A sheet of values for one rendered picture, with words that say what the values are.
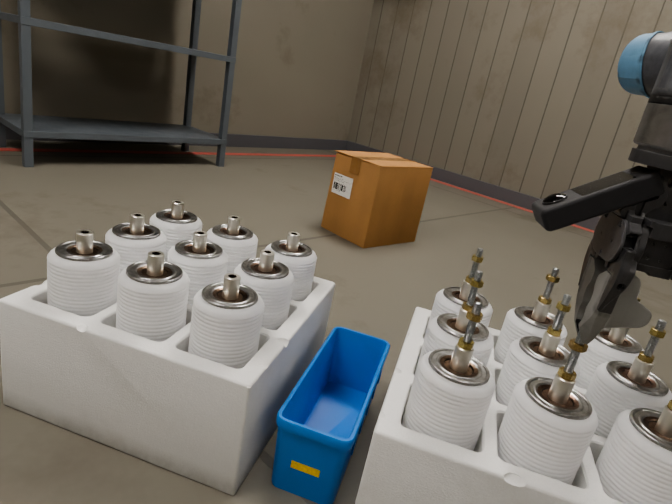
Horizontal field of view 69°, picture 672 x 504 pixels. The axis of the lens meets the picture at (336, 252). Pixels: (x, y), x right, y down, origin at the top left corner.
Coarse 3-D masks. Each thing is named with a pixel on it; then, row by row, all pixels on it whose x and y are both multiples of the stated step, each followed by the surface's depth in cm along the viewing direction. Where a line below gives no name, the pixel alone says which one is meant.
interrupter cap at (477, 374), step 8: (432, 352) 62; (440, 352) 63; (448, 352) 63; (432, 360) 60; (440, 360) 61; (448, 360) 62; (472, 360) 62; (432, 368) 59; (440, 368) 59; (448, 368) 60; (472, 368) 61; (480, 368) 61; (448, 376) 58; (456, 376) 58; (464, 376) 59; (472, 376) 59; (480, 376) 59; (488, 376) 59; (464, 384) 57; (472, 384) 57; (480, 384) 58
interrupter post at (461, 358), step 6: (456, 348) 60; (456, 354) 59; (462, 354) 59; (468, 354) 59; (456, 360) 60; (462, 360) 59; (468, 360) 59; (450, 366) 60; (456, 366) 60; (462, 366) 59; (468, 366) 60; (462, 372) 60
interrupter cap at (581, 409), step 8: (528, 384) 59; (536, 384) 60; (544, 384) 60; (528, 392) 58; (536, 392) 58; (544, 392) 59; (576, 392) 60; (536, 400) 56; (544, 400) 57; (568, 400) 58; (576, 400) 58; (584, 400) 58; (544, 408) 56; (552, 408) 55; (560, 408) 56; (568, 408) 56; (576, 408) 57; (584, 408) 57; (560, 416) 55; (568, 416) 55; (576, 416) 55; (584, 416) 55
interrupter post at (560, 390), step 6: (558, 378) 57; (552, 384) 58; (558, 384) 57; (564, 384) 56; (570, 384) 56; (552, 390) 58; (558, 390) 57; (564, 390) 57; (570, 390) 57; (552, 396) 58; (558, 396) 57; (564, 396) 57; (558, 402) 57; (564, 402) 57
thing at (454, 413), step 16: (416, 384) 61; (432, 384) 58; (448, 384) 57; (416, 400) 61; (432, 400) 58; (448, 400) 57; (464, 400) 57; (480, 400) 57; (416, 416) 61; (432, 416) 59; (448, 416) 58; (464, 416) 58; (480, 416) 58; (432, 432) 59; (448, 432) 58; (464, 432) 59
